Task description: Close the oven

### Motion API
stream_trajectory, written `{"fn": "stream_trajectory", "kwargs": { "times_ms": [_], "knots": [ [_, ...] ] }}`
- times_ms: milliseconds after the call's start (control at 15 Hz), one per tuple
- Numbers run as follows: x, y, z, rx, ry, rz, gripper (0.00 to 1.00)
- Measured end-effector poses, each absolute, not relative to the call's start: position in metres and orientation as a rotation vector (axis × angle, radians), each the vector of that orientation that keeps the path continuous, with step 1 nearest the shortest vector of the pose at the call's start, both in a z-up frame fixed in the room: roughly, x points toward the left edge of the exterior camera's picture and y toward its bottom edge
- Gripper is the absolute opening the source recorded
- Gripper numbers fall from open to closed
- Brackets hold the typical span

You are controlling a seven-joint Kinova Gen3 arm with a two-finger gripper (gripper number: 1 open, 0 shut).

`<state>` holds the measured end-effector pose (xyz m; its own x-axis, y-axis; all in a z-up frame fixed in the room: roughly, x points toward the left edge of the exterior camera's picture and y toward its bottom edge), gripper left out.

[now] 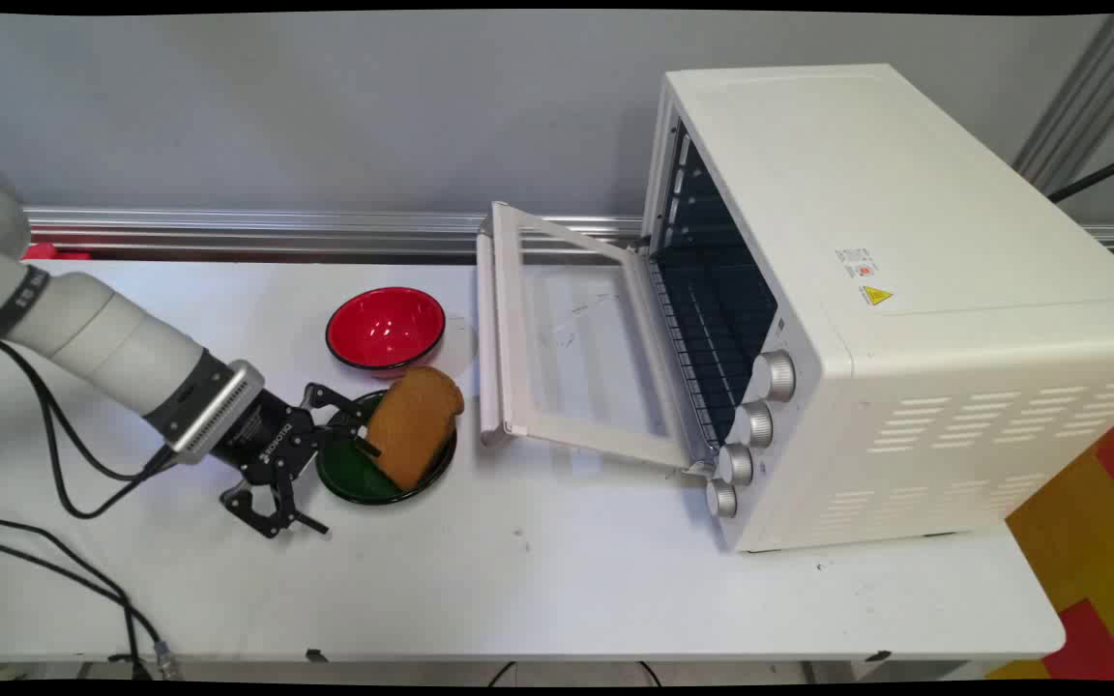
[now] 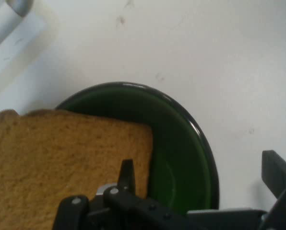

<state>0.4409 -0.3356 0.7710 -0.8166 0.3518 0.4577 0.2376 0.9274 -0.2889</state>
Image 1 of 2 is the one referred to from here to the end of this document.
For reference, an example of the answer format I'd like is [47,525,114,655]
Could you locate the brown bread slice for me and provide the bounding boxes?
[362,365,466,492]

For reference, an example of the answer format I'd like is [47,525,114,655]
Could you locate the metal oven wire rack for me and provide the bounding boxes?
[649,246,778,453]

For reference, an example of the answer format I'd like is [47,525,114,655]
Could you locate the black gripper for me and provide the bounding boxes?
[212,383,384,539]

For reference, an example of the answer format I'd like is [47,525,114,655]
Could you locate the warning label sticker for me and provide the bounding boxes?
[835,246,895,309]

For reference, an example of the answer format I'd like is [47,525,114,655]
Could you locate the black arm strap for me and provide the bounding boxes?
[0,266,51,348]

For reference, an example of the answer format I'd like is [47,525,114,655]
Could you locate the green plate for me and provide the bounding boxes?
[314,390,458,507]

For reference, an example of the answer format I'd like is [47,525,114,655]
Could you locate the white glass oven door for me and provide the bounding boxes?
[476,201,716,477]

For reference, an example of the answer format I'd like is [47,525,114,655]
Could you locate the thin black cable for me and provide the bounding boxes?
[1047,145,1114,205]

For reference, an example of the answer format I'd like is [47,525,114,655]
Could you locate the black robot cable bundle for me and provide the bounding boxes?
[0,338,179,680]

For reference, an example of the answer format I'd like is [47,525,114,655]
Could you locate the aluminium extrusion post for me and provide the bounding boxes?
[1011,14,1114,194]

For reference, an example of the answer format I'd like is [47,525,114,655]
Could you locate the red bowl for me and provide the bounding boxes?
[325,287,447,372]

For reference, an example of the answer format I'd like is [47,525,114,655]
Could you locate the aluminium rail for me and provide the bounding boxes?
[20,205,1114,258]

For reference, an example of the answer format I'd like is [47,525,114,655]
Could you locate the large silver oven knob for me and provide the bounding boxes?
[750,350,798,404]

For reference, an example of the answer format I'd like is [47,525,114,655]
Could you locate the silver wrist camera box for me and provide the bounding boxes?
[168,360,266,466]

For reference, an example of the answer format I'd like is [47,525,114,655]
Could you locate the yellow red floor mat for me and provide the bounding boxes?
[985,401,1114,682]

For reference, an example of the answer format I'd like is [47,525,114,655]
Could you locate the white toaster oven body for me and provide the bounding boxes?
[640,64,1114,554]

